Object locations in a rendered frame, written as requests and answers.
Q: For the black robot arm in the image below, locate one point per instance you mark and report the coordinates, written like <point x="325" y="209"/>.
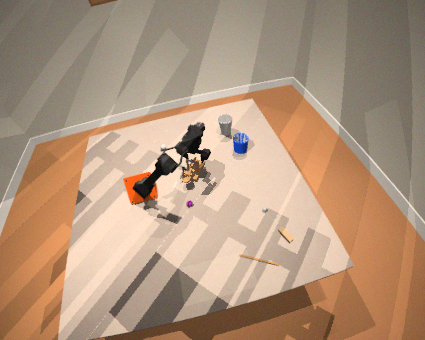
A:
<point x="166" y="164"/>

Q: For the grey cup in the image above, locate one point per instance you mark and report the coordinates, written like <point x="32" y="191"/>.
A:
<point x="225" y="123"/>

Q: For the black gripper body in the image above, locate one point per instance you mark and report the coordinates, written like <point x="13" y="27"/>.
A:
<point x="204" y="154"/>

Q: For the blue cylindrical cup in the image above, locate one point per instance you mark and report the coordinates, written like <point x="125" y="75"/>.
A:
<point x="240" y="142"/>

